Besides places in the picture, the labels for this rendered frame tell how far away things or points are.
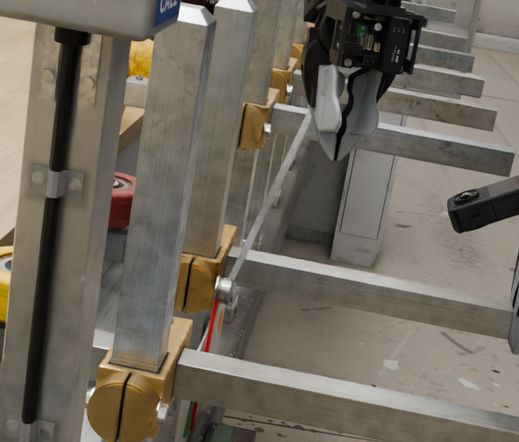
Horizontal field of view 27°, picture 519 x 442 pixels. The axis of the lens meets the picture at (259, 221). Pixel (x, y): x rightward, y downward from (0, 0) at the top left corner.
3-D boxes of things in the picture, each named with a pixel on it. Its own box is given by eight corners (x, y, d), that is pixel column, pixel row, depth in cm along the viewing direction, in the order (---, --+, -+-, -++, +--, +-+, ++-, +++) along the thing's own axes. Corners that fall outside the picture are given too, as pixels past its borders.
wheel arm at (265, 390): (530, 462, 86) (543, 415, 85) (535, 485, 83) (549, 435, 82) (-2, 352, 90) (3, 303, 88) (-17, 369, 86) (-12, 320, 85)
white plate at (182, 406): (216, 369, 120) (231, 285, 117) (168, 495, 95) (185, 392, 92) (212, 368, 120) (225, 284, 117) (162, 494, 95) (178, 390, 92)
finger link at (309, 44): (297, 106, 101) (313, 10, 98) (293, 102, 102) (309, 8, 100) (345, 110, 102) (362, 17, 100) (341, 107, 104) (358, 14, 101)
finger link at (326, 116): (316, 171, 99) (333, 69, 96) (299, 153, 104) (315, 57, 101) (349, 174, 100) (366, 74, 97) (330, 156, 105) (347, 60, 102)
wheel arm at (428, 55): (470, 70, 202) (474, 51, 201) (472, 74, 198) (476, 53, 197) (204, 22, 205) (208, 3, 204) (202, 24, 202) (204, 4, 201)
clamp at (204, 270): (231, 271, 115) (238, 225, 114) (209, 318, 102) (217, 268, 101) (178, 260, 116) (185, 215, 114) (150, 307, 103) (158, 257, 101)
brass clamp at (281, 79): (296, 93, 160) (302, 59, 158) (287, 111, 147) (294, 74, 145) (255, 85, 160) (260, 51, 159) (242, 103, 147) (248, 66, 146)
